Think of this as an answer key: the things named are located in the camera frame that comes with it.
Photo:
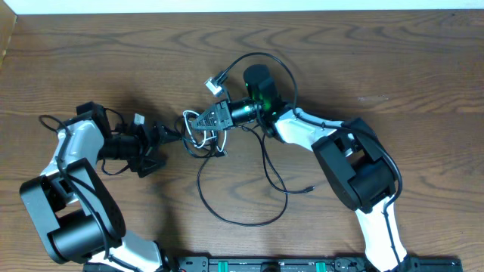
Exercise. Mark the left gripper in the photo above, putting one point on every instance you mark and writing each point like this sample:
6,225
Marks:
150,146

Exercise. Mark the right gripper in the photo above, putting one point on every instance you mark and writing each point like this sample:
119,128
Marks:
222,115

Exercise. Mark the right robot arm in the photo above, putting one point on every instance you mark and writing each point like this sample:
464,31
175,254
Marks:
357,167

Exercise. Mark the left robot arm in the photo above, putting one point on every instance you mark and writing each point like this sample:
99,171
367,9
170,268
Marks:
74,214

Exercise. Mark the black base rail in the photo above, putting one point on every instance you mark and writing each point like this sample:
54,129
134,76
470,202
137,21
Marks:
338,264

